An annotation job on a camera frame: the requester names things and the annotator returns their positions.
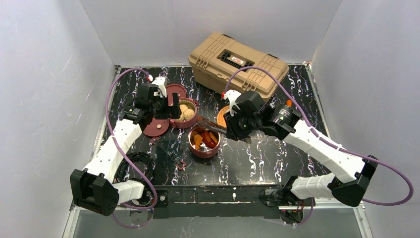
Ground steamed bun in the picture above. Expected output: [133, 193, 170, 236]
[179, 104, 189, 113]
[182, 109, 195, 121]

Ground metal food tongs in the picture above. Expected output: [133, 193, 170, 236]
[197, 117, 227, 135]

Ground fried chicken pieces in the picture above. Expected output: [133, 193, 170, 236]
[191, 131, 203, 150]

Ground red steel lunch bowl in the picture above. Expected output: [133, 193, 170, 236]
[188, 125, 221, 159]
[169, 97, 198, 129]

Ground red sausage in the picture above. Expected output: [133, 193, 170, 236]
[203, 138, 217, 149]

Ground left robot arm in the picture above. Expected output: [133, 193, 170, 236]
[70, 77, 181, 216]

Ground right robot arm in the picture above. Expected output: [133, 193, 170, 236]
[222, 90, 377, 207]

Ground red lunch box clip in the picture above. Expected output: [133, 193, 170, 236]
[176, 160, 187, 171]

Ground red round lid front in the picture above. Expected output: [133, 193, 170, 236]
[143, 118, 170, 137]

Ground red round lid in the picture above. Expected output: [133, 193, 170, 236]
[166, 84, 187, 101]
[143, 118, 170, 137]

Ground red round lid rear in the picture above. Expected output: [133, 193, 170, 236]
[166, 84, 187, 101]

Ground dark transparent round lid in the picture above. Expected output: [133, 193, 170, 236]
[152, 139, 183, 168]

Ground tan plastic toolbox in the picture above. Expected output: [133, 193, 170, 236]
[188, 32, 289, 102]

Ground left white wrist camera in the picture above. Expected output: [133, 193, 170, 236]
[148, 75, 168, 98]

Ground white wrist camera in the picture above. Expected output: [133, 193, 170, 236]
[148, 75, 168, 98]
[222, 90, 243, 117]

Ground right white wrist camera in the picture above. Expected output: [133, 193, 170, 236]
[222, 90, 243, 117]

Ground coiled black cable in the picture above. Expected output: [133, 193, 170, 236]
[116, 151, 154, 186]

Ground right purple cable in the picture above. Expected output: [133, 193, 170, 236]
[224, 66, 414, 227]

